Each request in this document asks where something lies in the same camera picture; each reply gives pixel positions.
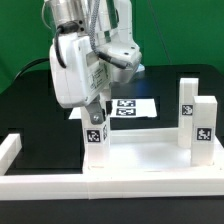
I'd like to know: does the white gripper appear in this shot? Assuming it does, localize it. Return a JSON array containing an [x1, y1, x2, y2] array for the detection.
[[50, 34, 112, 125]]

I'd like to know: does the white desk tabletop tray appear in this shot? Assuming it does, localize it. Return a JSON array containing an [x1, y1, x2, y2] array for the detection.
[[81, 128, 224, 175]]

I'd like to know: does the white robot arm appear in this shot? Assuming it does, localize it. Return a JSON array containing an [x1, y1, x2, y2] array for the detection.
[[43, 0, 142, 125]]

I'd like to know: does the white U-shaped fence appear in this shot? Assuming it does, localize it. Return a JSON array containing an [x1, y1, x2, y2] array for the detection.
[[0, 134, 224, 201]]

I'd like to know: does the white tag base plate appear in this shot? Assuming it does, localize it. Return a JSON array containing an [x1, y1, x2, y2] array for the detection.
[[68, 98, 158, 120]]

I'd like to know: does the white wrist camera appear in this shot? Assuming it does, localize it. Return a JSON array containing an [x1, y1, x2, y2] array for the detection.
[[100, 43, 142, 83]]

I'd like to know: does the black cable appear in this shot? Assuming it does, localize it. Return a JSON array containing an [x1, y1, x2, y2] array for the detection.
[[13, 57, 54, 83]]

